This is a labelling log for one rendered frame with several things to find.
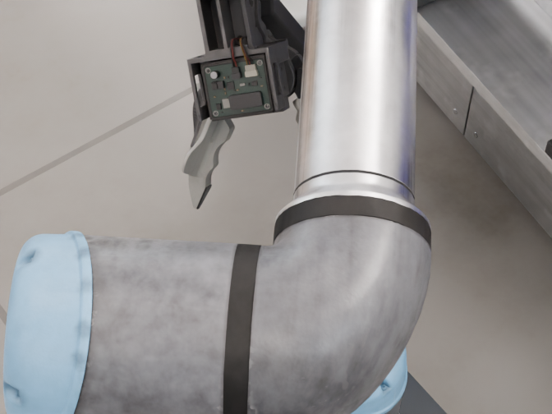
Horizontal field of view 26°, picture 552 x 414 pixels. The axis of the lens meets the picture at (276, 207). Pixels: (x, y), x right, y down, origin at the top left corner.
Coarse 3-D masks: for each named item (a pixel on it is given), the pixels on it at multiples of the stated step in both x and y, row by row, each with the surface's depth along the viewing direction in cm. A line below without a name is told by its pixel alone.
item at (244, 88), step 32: (224, 0) 97; (256, 0) 100; (224, 32) 96; (256, 32) 100; (192, 64) 98; (224, 64) 97; (256, 64) 96; (288, 64) 101; (224, 96) 98; (256, 96) 96; (288, 96) 104
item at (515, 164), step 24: (432, 48) 238; (432, 72) 242; (456, 72) 233; (432, 96) 246; (456, 96) 237; (480, 96) 229; (456, 120) 241; (480, 120) 232; (480, 144) 236; (504, 144) 227; (504, 168) 231; (528, 168) 223; (528, 192) 227
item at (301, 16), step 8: (280, 0) 162; (288, 0) 162; (296, 0) 162; (304, 0) 162; (288, 8) 161; (296, 8) 161; (304, 8) 161; (296, 16) 161; (304, 16) 161; (304, 24) 162
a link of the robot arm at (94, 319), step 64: (64, 256) 67; (128, 256) 67; (192, 256) 67; (256, 256) 67; (64, 320) 65; (128, 320) 65; (192, 320) 64; (64, 384) 65; (128, 384) 65; (192, 384) 65
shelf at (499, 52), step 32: (448, 0) 152; (480, 0) 152; (512, 0) 152; (448, 32) 148; (480, 32) 148; (512, 32) 148; (544, 32) 148; (480, 64) 145; (512, 64) 145; (544, 64) 145; (512, 96) 142; (544, 96) 142; (512, 128) 141; (544, 128) 139; (544, 160) 138
